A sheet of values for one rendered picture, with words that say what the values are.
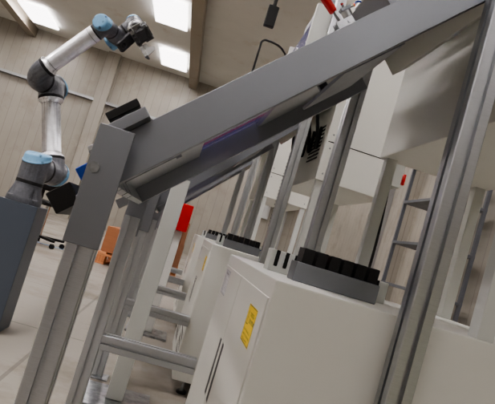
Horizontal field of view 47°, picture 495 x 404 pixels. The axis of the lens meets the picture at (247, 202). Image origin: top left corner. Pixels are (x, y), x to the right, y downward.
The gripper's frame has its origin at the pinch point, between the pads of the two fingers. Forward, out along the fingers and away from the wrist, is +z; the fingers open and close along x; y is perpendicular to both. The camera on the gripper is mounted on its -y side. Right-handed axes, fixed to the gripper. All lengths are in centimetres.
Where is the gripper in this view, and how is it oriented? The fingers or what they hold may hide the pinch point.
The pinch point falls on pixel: (138, 45)
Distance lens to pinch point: 250.8
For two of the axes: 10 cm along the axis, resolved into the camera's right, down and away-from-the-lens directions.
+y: 8.6, -5.1, -0.3
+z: 2.7, 5.1, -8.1
